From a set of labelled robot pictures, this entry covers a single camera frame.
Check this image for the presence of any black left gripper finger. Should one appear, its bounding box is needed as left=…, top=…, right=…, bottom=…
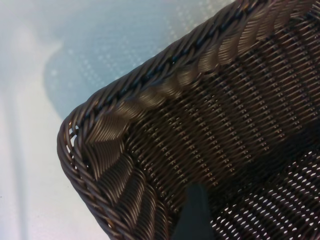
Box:
left=171, top=183, right=215, bottom=240

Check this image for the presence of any dark brown wicker basket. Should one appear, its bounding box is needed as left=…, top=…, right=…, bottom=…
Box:
left=56, top=0, right=320, bottom=240

